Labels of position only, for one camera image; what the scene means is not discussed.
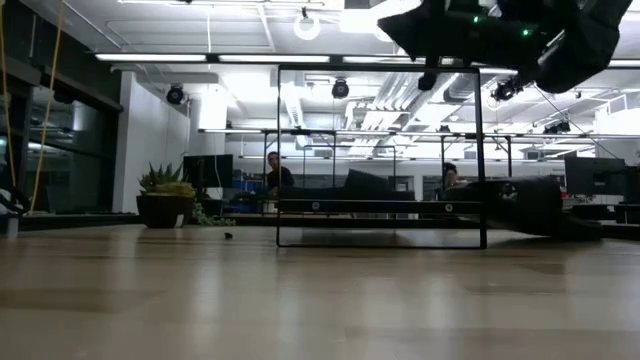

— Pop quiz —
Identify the person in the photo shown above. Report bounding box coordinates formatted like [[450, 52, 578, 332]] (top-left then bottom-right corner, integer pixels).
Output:
[[265, 151, 296, 197], [433, 161, 469, 201]]

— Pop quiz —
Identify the green trailing plant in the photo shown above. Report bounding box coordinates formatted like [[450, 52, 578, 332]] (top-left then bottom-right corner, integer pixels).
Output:
[[192, 201, 237, 228]]

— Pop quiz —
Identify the succulent in dark pot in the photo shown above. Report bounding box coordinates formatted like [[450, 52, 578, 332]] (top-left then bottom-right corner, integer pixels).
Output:
[[135, 162, 197, 230]]

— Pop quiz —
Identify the black desk equipment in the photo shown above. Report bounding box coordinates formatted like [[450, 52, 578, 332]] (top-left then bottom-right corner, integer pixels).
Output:
[[623, 166, 640, 225]]

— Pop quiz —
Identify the black ceiling spotlight pair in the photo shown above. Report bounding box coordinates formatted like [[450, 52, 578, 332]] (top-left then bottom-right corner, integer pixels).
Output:
[[542, 119, 572, 136]]

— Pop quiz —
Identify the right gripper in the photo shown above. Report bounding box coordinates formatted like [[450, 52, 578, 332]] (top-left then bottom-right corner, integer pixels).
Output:
[[377, 0, 549, 76]]

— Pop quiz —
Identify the round white ring lamp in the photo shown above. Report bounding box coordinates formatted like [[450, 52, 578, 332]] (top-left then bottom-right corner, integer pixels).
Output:
[[292, 13, 322, 42]]

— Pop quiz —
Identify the wide black computer monitor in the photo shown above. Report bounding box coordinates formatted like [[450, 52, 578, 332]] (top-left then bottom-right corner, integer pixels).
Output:
[[564, 156, 627, 197]]

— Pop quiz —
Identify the black frame wooden shelf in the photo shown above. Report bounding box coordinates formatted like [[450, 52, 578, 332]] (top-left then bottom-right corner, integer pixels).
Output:
[[275, 63, 488, 250]]

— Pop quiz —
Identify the black ceiling spotlight cluster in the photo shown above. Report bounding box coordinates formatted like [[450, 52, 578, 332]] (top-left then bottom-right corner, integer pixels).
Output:
[[490, 74, 534, 103]]

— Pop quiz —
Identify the black rubber slide sandal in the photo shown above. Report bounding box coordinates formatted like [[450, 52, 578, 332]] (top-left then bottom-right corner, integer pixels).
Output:
[[477, 175, 605, 242]]

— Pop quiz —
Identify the round silver ventilation duct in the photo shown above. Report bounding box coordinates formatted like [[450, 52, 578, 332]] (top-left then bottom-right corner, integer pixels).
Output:
[[442, 69, 496, 105]]

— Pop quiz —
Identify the black beam with light strips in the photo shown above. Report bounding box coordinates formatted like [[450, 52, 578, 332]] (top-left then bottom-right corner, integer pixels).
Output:
[[94, 51, 640, 70]]

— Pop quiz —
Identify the distant black rig frame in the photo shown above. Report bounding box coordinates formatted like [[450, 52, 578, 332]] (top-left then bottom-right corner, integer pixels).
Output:
[[198, 127, 640, 166]]

